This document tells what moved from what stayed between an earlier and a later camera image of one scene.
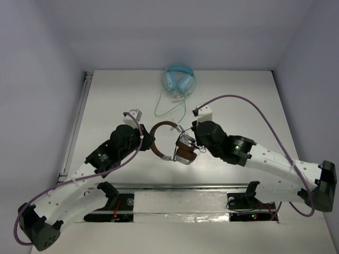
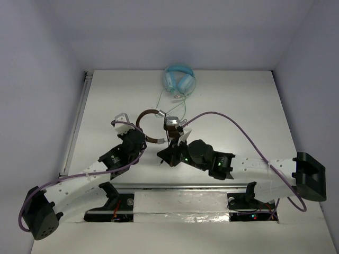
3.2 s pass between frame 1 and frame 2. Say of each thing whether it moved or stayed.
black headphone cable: moved
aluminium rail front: stayed
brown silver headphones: moved
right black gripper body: moved
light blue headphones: stayed
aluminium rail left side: stayed
